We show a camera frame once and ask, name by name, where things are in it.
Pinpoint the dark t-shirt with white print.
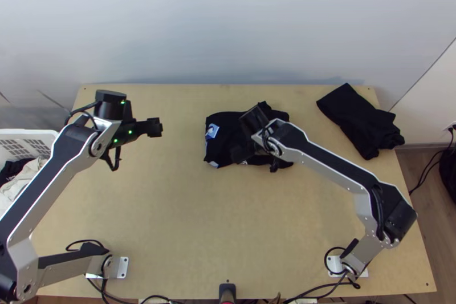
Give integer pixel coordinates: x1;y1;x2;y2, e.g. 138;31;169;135
203;100;295;174

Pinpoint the dark garment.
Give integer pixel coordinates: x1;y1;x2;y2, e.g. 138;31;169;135
316;83;406;161

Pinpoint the white laundry basket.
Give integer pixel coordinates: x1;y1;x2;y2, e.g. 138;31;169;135
0;128;62;214

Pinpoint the heap of clothes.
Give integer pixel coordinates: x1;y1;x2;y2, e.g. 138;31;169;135
0;157;49;209

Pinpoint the black cable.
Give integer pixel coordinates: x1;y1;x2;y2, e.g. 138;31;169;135
87;277;172;304
408;140;450;195
100;146;123;172
284;271;361;304

